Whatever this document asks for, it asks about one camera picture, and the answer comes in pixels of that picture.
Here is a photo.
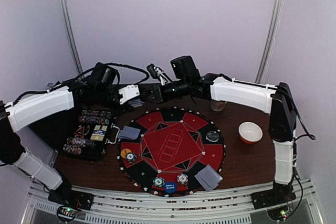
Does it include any green blue 50 chip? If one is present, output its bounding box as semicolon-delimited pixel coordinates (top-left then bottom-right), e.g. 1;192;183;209
153;177;165;187

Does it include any cream patterned ceramic mug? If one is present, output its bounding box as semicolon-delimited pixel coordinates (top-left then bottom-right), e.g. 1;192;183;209
210;100;227;112

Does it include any white orange bowl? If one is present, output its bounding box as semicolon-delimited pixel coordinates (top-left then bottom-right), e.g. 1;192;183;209
238;122;263;144

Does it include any face down card seat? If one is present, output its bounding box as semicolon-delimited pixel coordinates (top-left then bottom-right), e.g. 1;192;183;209
195;174;212;191
117;130;126;139

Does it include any black dealer button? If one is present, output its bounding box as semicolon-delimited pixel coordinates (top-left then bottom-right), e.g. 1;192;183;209
206;131;220;143

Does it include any blue backed card deck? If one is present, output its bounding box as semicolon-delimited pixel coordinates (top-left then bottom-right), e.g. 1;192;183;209
128;99;143;108

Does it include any round red black poker mat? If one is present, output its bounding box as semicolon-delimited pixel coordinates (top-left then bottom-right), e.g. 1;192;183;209
117;107;226;197

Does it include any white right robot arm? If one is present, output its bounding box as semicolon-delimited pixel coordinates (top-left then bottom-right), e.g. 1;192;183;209
145;56;299;204

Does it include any mixed colour chip stack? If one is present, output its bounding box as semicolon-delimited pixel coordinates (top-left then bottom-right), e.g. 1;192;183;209
125;152;138;164

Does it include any chrome case handle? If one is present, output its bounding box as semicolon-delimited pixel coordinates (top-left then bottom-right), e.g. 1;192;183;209
106;123;120;145

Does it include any blue white 100 chip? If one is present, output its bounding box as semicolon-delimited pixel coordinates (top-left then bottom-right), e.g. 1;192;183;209
176;173;188;187

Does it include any right aluminium frame post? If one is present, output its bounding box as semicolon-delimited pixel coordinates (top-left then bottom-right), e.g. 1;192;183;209
255;0;284;83

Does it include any Texas Hold'em card box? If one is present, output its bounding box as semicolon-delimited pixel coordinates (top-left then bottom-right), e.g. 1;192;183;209
90;125;108;142

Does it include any black poker chip case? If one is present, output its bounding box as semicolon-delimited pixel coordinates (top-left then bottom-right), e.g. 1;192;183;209
27;108;119;162

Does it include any black 100 chip stack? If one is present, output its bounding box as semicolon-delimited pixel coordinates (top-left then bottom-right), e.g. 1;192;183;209
67;137;95;148

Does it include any red triangle dice pack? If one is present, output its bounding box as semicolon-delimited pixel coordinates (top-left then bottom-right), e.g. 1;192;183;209
74;125;88;138

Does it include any orange big blind button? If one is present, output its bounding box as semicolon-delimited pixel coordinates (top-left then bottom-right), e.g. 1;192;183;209
120;148;132;158

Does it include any top multicolour chip row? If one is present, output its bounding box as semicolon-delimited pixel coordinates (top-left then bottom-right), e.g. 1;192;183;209
78;110;111;125

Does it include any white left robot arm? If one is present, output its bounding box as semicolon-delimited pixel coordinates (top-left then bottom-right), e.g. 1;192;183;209
1;62;140;205

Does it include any blue small blind button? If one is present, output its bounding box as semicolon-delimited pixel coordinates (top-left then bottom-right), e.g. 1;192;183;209
164;182;177;194

